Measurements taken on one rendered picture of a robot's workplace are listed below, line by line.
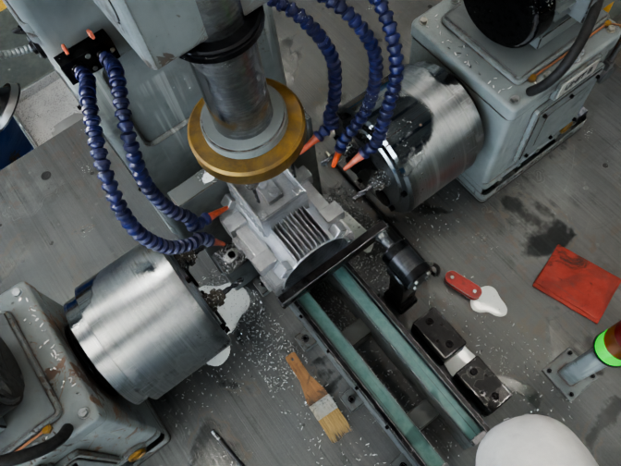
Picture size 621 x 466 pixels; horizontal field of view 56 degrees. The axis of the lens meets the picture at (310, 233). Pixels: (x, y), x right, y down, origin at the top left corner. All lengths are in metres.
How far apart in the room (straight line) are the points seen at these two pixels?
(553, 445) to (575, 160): 1.06
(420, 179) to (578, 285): 0.47
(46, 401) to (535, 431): 0.72
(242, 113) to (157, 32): 0.20
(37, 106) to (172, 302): 1.51
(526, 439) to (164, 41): 0.52
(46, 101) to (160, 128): 1.32
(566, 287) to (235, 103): 0.88
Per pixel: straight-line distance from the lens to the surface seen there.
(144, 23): 0.65
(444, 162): 1.13
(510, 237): 1.42
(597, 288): 1.41
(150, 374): 1.04
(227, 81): 0.76
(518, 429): 0.58
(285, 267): 1.05
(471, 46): 1.21
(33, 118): 2.38
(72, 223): 1.57
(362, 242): 1.12
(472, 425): 1.17
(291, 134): 0.88
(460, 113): 1.14
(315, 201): 1.12
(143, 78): 1.02
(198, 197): 1.09
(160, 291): 1.00
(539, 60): 1.20
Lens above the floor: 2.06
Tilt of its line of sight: 66 degrees down
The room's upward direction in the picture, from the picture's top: 12 degrees counter-clockwise
